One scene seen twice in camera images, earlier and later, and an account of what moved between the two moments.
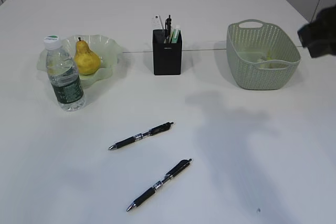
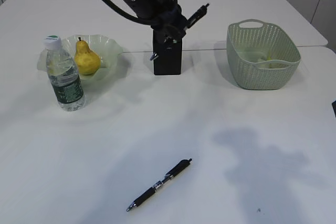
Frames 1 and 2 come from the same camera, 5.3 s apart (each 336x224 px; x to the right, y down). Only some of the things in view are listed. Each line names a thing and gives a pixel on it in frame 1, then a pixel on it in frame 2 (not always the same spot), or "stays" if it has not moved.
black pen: [142, 135] -> [202, 10]
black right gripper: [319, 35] -> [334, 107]
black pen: [175, 171] stays
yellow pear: [86, 61] stays
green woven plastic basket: [261, 56] stays
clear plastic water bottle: [64, 76] stays
